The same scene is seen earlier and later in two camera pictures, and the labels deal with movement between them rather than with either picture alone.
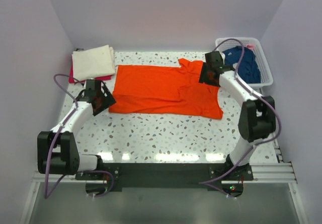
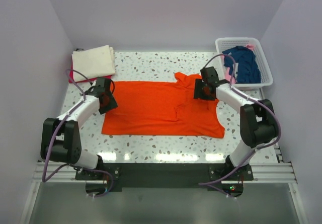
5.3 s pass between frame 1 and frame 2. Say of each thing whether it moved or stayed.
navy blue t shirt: stayed
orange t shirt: moved
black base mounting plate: stayed
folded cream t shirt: stayed
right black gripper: moved
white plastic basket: stayed
